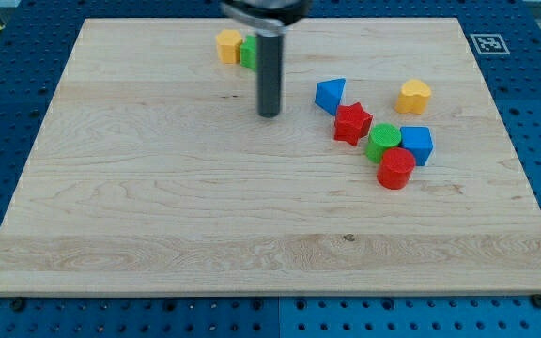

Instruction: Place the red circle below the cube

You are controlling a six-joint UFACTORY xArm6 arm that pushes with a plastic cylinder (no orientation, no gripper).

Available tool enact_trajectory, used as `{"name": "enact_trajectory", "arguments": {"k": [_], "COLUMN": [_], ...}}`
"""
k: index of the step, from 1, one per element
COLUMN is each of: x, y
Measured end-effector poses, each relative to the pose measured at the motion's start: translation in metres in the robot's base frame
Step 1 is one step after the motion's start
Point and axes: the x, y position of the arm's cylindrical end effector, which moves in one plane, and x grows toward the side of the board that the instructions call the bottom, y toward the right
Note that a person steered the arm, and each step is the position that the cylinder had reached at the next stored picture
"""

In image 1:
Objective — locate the red cylinder block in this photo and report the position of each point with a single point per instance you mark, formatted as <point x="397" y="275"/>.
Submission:
<point x="395" y="168"/>

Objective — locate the blue cube block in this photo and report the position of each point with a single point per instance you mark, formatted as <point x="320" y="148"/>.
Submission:
<point x="419" y="141"/>

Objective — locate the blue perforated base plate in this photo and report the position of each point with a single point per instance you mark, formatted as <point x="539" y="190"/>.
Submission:
<point x="34" y="48"/>

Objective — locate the green cylinder block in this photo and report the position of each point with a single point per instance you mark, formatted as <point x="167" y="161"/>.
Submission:
<point x="382" y="137"/>

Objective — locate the black and silver end effector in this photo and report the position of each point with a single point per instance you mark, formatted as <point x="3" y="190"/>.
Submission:
<point x="272" y="17"/>

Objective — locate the yellow heart block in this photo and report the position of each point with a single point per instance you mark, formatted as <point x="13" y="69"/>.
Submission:
<point x="413" y="97"/>

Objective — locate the yellow pentagon block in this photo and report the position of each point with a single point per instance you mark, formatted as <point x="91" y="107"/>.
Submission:
<point x="228" y="44"/>

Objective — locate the white fiducial marker tag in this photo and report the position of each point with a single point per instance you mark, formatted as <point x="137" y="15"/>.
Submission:
<point x="489" y="44"/>

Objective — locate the green block behind rod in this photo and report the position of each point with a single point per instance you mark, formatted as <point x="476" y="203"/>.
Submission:
<point x="248" y="53"/>

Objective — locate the blue triangle block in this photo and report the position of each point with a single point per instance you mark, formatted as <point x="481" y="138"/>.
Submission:
<point x="329" y="94"/>

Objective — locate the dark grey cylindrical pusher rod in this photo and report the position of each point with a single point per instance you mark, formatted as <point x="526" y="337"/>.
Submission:
<point x="269" y="74"/>

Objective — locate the light wooden board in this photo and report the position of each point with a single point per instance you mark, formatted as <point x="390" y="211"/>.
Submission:
<point x="152" y="175"/>

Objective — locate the red star block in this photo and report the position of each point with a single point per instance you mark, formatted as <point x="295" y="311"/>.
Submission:
<point x="351" y="123"/>

